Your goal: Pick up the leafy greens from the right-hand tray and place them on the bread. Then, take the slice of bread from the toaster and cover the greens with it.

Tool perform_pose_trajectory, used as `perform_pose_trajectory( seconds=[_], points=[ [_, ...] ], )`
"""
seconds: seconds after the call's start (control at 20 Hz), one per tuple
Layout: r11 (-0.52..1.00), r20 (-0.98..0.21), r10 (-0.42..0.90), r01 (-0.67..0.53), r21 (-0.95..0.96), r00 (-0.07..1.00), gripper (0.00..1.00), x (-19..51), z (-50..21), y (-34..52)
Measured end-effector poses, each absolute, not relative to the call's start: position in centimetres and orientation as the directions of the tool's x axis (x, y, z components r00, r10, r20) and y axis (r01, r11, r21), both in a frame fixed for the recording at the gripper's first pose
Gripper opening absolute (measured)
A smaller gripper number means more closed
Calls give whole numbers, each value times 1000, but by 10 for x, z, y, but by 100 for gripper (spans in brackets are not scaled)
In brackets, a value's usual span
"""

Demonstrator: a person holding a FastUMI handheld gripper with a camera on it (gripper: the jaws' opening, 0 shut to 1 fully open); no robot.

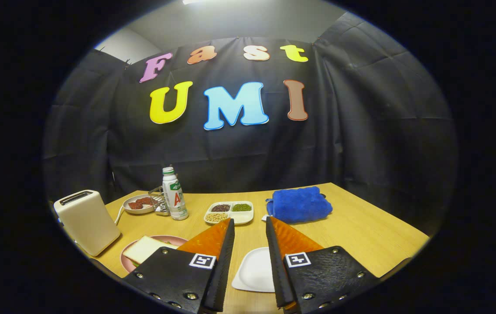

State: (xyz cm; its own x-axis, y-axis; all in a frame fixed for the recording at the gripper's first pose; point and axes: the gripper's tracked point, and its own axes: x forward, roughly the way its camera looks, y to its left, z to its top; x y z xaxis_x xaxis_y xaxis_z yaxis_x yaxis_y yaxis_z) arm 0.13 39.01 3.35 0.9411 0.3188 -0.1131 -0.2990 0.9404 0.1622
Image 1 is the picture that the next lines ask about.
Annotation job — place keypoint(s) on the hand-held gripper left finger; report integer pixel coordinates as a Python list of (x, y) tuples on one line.
[(224, 270)]

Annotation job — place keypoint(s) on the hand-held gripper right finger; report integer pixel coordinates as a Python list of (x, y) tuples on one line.
[(279, 274)]

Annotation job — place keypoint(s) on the toasted bread slice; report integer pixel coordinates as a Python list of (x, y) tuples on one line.
[(145, 249)]

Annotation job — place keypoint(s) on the pile of yellow soybeans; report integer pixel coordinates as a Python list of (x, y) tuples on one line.
[(216, 217)]

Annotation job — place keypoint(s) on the white divided tray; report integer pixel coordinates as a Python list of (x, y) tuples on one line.
[(243, 216)]

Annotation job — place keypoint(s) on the pink round plate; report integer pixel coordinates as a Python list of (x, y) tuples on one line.
[(173, 239)]

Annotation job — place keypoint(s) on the pile of dark red beans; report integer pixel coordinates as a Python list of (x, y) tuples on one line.
[(220, 208)]

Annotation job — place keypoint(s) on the pile of green mung beans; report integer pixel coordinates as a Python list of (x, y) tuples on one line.
[(241, 207)]

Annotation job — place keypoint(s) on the folded blue towel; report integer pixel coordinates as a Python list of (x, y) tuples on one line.
[(300, 205)]

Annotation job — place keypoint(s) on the white green-capped drink bottle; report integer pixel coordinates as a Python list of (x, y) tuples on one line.
[(175, 196)]

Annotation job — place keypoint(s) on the small white oval plate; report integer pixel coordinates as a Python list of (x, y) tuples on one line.
[(138, 210)]

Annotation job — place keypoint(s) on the red bacon slice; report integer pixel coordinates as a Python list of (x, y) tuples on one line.
[(145, 201), (135, 205)]

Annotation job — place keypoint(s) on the cream toaster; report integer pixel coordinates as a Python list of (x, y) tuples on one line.
[(86, 222)]

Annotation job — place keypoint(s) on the black backdrop cloth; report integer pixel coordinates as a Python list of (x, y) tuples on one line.
[(361, 131)]

